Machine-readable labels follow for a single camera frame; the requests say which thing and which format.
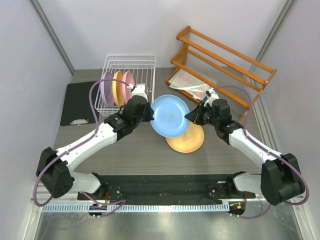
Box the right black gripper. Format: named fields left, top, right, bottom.
left=185, top=101, right=219, bottom=127

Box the blue plate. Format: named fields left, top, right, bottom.
left=150, top=94, right=190, bottom=138

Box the yellow bear plate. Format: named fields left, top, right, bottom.
left=165, top=123, right=205, bottom=154

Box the pink plate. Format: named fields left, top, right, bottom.
left=122, top=71, right=135, bottom=104

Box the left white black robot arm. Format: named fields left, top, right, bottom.
left=36, top=95, right=154, bottom=200

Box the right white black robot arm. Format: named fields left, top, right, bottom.
left=185, top=99, right=305, bottom=206

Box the orange wooden shelf rack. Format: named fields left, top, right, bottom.
left=166, top=26, right=277, bottom=122

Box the clear plastic zip bag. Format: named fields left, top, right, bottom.
left=169, top=69, right=212, bottom=100

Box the orange plate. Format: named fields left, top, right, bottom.
left=112, top=71, right=124, bottom=107

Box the purple plate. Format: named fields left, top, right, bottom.
left=99, top=71, right=114, bottom=108

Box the black mat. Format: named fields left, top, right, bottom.
left=60, top=81, right=96, bottom=126

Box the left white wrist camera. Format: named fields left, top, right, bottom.
left=127, top=83, right=148, bottom=100

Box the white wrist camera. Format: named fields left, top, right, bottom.
left=127, top=83, right=148, bottom=100
left=204, top=88, right=219, bottom=106

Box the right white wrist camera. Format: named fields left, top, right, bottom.
left=204, top=88, right=219, bottom=106

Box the white wire dish rack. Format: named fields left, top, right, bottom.
left=101, top=54, right=156, bottom=103

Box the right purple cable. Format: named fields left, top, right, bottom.
left=211, top=85, right=310, bottom=220

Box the purple cable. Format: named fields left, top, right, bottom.
left=33, top=78, right=135, bottom=207
left=211, top=85, right=310, bottom=220

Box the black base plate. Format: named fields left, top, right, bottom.
left=47, top=174, right=270, bottom=205

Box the aluminium slotted rail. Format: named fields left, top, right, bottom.
left=42, top=202, right=230, bottom=213

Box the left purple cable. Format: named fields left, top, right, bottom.
left=33, top=78, right=135, bottom=207

